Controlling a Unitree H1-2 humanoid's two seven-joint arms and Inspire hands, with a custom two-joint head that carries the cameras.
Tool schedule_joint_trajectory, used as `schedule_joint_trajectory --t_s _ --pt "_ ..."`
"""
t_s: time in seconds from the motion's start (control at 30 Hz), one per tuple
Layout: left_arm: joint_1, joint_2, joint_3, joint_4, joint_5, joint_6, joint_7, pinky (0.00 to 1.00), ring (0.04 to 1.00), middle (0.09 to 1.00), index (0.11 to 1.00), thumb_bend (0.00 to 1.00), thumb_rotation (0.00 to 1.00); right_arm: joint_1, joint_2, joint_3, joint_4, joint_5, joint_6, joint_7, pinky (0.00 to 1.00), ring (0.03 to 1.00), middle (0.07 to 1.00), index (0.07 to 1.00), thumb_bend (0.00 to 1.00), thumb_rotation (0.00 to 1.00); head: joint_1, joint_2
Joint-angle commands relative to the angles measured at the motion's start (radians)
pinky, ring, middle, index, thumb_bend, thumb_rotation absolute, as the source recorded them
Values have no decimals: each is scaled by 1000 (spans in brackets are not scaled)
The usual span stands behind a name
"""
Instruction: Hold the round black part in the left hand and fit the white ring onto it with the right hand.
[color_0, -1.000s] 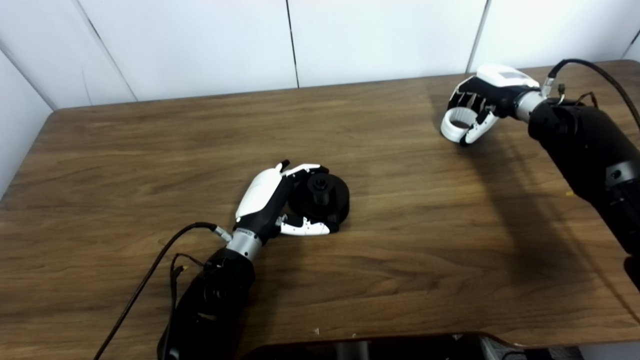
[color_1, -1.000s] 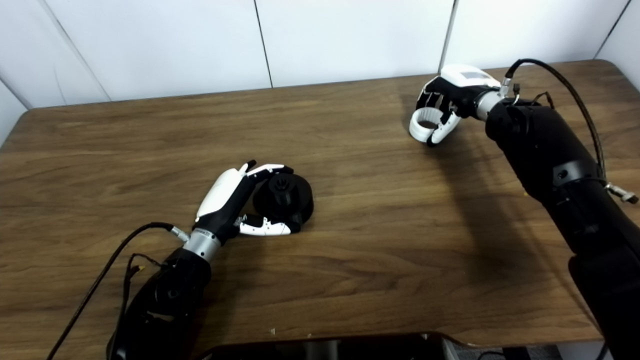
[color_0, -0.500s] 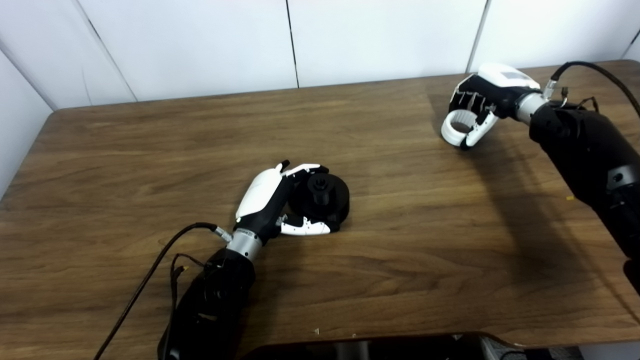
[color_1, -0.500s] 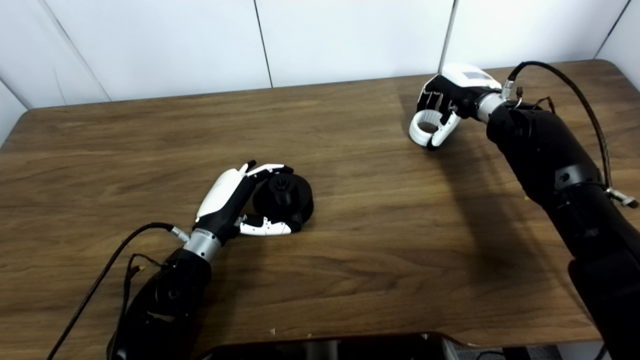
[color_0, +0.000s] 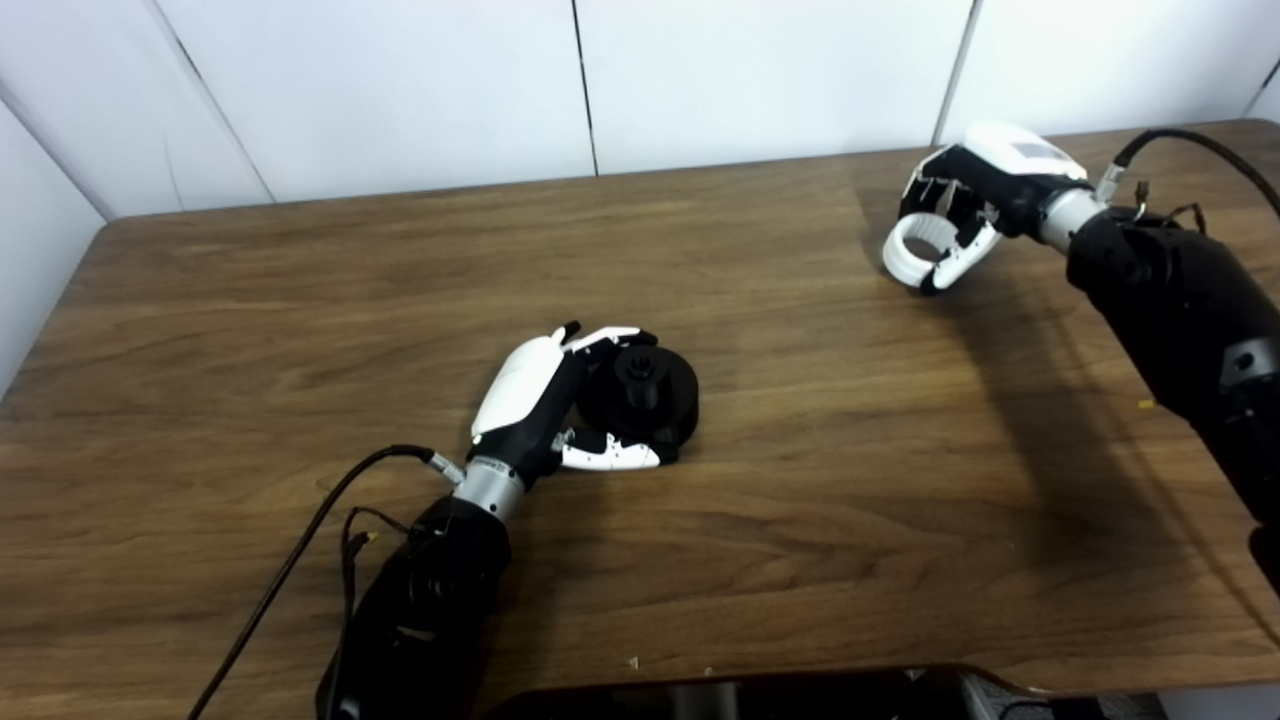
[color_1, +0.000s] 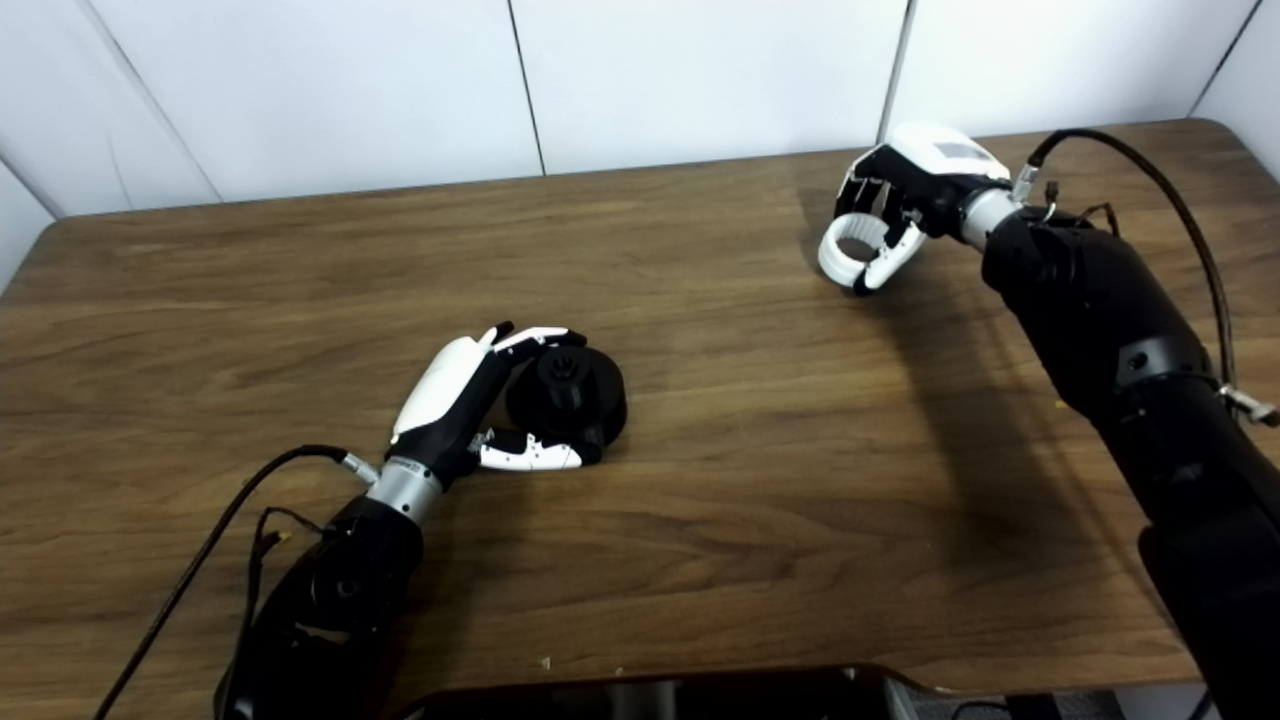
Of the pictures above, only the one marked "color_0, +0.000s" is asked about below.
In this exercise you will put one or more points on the round black part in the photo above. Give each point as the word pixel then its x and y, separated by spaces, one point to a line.
pixel 670 395

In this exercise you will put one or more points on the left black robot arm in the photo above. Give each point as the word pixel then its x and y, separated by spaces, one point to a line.
pixel 425 600

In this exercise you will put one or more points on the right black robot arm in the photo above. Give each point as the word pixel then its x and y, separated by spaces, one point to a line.
pixel 1180 310

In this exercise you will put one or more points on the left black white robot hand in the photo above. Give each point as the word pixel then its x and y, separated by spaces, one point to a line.
pixel 515 390

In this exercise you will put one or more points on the black robot torso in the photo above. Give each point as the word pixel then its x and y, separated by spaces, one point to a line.
pixel 700 700

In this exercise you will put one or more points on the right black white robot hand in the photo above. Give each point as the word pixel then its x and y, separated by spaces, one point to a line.
pixel 1010 170

